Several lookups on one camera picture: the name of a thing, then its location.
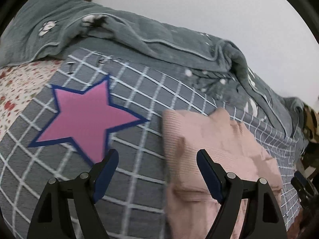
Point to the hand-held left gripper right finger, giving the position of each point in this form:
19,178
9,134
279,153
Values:
209,176

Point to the floral bed sheet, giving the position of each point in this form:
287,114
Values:
15,84

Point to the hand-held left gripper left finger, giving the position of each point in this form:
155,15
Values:
107,176

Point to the dark wooden chair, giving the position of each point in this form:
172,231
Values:
310,154

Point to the grey-green quilt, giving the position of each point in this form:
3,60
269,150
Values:
154,29

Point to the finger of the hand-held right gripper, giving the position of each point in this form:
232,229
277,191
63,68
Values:
301,184

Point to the camouflage garment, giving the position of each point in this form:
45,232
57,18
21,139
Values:
310,122

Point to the grey checked blanket with stars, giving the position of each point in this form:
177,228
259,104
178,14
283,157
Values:
139,92

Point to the pink knit garment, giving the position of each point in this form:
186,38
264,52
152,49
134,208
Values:
211,134

